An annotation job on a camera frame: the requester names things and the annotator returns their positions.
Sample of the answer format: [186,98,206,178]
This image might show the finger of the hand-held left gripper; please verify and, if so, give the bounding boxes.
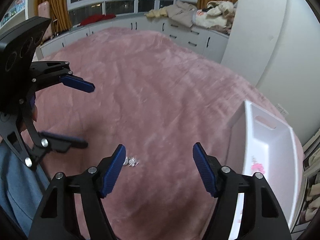
[30,60,95,98]
[2,97,88,172]

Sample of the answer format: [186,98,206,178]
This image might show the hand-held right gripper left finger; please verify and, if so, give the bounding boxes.
[29,144,126,240]

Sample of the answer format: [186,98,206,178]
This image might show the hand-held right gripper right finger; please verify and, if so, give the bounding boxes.
[192,142,293,240]

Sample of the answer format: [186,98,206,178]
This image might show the silver starburst charm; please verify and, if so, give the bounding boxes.
[124,156,139,167]

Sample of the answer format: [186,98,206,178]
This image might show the pink bead bracelet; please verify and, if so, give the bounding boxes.
[250,162,266,174]

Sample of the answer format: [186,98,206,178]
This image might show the white storage box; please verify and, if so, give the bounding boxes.
[226,99,304,240]

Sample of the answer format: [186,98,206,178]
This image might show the person's left hand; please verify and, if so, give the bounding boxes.
[19,104,38,132]

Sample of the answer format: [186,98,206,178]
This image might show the pink chair back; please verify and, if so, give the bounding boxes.
[37,1,53,40]

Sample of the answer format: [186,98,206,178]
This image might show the red cloth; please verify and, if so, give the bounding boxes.
[80,14,116,27]

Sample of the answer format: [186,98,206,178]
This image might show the person's blue jeans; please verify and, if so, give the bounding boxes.
[0,140,54,233]

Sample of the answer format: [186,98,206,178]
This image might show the pink fluffy blanket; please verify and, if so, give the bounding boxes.
[0,27,304,240]

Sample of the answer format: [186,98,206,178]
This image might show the pale yellow cloth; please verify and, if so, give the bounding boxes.
[144,6,168,18]

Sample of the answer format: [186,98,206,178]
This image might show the open wardrobe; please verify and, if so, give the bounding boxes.
[292,135,320,233]

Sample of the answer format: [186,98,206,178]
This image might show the cream hanging coat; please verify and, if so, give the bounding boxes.
[305,152,320,222]

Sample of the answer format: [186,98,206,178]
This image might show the white low cabinet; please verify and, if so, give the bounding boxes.
[40,14,229,64]

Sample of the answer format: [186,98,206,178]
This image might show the beige jacket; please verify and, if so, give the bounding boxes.
[167,1,198,27]

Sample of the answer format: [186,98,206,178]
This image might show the wall poster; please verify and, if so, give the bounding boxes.
[0,0,27,29]

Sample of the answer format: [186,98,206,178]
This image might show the white wall socket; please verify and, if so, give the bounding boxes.
[276,104,288,117]

